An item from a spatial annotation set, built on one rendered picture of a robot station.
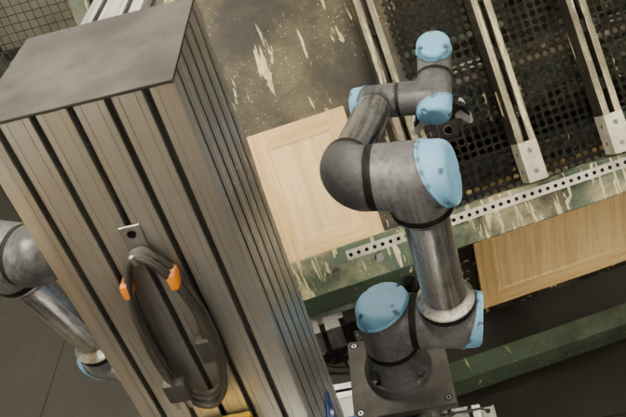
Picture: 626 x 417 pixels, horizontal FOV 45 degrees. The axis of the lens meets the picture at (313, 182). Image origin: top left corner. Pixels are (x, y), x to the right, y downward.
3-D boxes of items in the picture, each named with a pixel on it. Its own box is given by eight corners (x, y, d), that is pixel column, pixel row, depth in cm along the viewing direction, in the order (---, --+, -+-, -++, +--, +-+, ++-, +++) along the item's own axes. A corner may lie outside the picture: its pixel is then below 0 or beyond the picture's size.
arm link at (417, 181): (420, 313, 165) (366, 128, 129) (489, 312, 160) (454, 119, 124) (416, 361, 157) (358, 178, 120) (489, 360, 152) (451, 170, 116)
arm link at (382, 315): (367, 320, 169) (355, 277, 161) (427, 319, 164) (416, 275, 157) (360, 363, 159) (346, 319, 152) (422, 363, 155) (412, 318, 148)
